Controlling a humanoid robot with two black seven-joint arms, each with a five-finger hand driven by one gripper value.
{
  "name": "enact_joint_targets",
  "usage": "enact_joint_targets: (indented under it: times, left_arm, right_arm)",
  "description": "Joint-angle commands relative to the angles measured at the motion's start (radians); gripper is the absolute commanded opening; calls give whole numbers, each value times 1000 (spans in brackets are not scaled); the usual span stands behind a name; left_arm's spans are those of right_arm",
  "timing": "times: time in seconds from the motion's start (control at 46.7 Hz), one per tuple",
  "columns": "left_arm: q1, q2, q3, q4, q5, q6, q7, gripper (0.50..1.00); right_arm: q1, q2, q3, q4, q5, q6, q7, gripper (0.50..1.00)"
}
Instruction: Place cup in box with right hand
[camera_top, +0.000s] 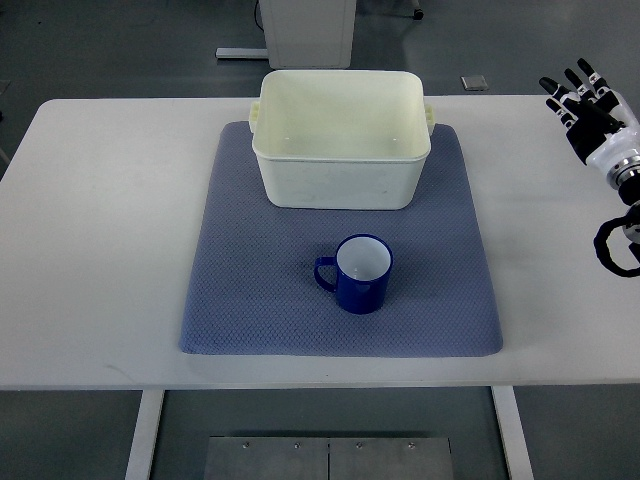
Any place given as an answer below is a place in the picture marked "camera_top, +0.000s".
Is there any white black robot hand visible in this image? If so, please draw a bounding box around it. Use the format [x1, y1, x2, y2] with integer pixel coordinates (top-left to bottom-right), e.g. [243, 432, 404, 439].
[539, 58, 639, 190]

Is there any blue-grey textured mat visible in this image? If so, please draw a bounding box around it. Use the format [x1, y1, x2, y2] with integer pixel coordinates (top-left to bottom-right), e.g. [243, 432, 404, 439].
[178, 120, 504, 358]

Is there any left white table leg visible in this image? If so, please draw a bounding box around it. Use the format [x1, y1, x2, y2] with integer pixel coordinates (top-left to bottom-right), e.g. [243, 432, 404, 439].
[125, 390, 165, 480]

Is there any blue mug white inside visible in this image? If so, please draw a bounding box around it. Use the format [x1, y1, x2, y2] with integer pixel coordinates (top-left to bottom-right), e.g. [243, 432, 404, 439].
[313, 234, 394, 315]

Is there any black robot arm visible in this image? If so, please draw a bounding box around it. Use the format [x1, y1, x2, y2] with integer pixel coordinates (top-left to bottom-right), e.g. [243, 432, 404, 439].
[618, 170, 639, 244]

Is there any small grey floor socket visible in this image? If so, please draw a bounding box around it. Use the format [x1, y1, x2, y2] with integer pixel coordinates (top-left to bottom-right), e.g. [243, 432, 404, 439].
[460, 75, 489, 92]

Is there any white plastic box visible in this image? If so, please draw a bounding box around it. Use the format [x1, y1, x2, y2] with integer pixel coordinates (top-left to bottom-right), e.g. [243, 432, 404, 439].
[249, 70, 434, 210]

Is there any white table leg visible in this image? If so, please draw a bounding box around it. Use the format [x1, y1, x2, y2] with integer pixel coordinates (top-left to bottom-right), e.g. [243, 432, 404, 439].
[125, 390, 165, 480]
[491, 386, 534, 480]

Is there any right white table leg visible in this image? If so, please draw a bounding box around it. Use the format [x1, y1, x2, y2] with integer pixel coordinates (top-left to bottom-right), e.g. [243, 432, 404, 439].
[491, 386, 534, 480]

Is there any white base bar on floor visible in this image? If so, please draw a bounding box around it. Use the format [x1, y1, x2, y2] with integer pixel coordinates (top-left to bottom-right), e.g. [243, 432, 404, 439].
[215, 47, 268, 60]

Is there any white cabinet behind table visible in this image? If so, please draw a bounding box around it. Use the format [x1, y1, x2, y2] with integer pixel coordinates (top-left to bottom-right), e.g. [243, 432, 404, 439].
[259, 0, 356, 70]

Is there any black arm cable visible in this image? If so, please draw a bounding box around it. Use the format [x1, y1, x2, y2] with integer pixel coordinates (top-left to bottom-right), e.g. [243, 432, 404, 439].
[593, 207, 640, 278]

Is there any grey metal floor plate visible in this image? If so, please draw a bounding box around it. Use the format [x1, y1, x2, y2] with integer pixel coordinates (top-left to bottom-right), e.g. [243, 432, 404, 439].
[204, 437, 454, 479]

